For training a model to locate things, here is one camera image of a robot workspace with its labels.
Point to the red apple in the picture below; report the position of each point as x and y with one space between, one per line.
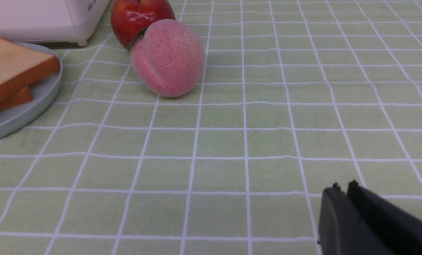
130 18

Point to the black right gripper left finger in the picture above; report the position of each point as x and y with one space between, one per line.
342 230

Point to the toast slice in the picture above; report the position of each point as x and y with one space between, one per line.
20 98
21 67

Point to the light blue round plate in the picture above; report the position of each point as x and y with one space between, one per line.
43 93

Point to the green checkered tablecloth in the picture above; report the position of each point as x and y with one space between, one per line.
296 95

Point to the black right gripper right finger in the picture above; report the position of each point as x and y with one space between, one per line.
398 230

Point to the pink peach with leaf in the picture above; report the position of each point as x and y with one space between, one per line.
169 58

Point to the white two-slot toaster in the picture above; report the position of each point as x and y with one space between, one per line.
48 21

